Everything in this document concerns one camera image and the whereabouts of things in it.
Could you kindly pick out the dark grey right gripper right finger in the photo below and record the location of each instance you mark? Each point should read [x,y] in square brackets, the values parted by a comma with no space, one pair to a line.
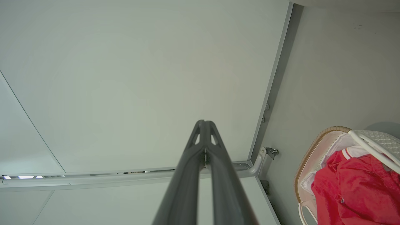
[228,193]

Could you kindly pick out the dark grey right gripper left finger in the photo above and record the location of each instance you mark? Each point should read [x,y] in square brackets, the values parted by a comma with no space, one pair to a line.
[184,187]

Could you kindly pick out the red and white garment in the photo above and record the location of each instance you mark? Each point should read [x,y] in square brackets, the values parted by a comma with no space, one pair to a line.
[359,193]

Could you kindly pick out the grey tube partition foot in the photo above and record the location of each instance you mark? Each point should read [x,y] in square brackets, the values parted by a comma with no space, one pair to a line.
[257,165]

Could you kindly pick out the white cloth strip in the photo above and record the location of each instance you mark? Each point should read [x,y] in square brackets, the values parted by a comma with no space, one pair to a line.
[384,142]

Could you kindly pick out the grey aluminium partition rail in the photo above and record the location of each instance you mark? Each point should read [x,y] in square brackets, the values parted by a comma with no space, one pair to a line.
[93,181]

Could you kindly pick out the grey partition post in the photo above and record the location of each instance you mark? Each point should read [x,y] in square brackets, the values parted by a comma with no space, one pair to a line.
[286,47]

